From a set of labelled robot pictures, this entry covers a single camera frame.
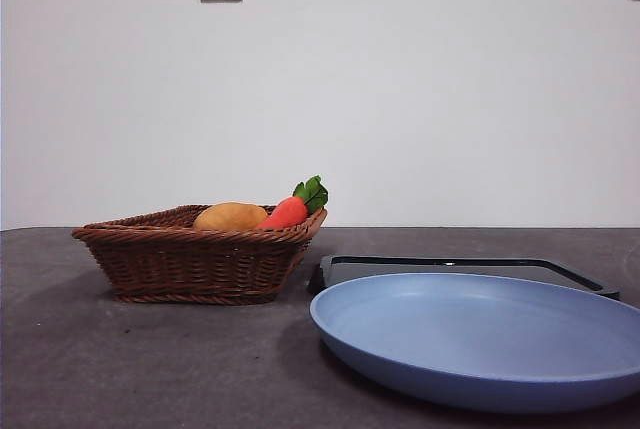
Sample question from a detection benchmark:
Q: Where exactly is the blue round plate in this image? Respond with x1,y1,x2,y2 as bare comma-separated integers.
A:
309,272,640,414

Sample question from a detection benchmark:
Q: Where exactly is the orange toy carrot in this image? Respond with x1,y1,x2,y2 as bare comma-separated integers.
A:
255,175,330,230

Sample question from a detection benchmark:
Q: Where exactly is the yellow-brown potato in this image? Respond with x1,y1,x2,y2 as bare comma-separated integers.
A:
192,201,270,231

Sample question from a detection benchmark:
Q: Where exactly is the black rectangular tray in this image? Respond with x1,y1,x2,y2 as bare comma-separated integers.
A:
308,254,621,301

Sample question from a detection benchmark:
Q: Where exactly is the brown wicker basket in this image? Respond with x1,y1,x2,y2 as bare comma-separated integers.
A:
71,204,329,306

